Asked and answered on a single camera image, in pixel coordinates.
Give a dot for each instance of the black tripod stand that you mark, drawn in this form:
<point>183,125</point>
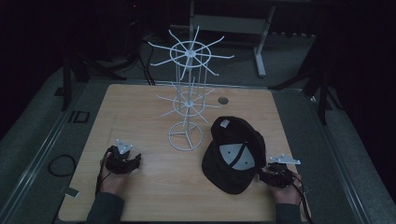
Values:
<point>322,93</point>
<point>66,84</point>

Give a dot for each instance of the person's left hand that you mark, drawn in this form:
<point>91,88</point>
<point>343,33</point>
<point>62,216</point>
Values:
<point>113,183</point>

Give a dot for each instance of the person's right hand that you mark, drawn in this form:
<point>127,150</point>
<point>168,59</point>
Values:
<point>289,194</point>

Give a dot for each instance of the grey metal desk frame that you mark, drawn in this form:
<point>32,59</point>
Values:
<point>230,24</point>

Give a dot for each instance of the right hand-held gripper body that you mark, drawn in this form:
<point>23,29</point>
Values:
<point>280,175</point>

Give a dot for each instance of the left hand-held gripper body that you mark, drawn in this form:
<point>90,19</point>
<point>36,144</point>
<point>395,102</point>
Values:
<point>120,160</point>

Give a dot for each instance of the round grey table grommet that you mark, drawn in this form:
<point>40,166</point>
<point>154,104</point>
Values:
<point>223,100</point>

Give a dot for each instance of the grey tape piece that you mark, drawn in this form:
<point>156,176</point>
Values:
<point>72,192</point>

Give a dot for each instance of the black cap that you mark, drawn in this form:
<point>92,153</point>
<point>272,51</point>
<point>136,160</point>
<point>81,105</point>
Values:
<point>232,169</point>

